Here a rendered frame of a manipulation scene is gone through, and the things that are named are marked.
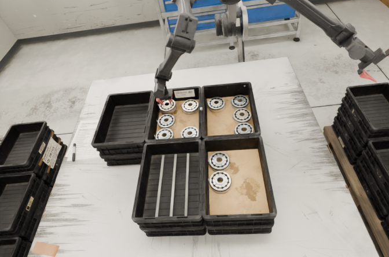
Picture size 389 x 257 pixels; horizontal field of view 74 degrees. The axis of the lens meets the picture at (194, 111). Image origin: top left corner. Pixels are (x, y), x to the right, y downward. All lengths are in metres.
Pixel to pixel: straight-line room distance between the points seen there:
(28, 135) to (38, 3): 2.56
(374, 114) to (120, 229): 1.80
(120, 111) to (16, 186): 1.05
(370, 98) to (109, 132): 1.86
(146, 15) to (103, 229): 3.34
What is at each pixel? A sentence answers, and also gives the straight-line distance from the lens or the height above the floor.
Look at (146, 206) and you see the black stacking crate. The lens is 1.31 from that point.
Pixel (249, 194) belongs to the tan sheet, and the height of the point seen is 0.83.
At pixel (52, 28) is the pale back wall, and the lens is 4.77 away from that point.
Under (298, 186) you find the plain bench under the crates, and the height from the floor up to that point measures 0.70.
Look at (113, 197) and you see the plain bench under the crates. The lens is 1.54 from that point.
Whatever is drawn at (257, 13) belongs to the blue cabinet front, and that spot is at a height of 0.43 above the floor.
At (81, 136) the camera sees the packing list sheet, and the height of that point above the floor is 0.70.
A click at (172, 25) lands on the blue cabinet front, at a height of 0.44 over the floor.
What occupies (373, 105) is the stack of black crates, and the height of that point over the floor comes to 0.49.
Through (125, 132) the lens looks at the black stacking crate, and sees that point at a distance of 1.59.
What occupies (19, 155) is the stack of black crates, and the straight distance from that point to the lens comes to 2.41.
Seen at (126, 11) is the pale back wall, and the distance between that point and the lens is 4.25.
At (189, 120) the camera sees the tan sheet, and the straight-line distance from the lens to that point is 1.53.
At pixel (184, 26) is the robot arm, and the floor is 1.48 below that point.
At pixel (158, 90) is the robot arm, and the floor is 1.09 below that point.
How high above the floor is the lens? 1.98
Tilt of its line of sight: 47 degrees down
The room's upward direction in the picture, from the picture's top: 11 degrees counter-clockwise
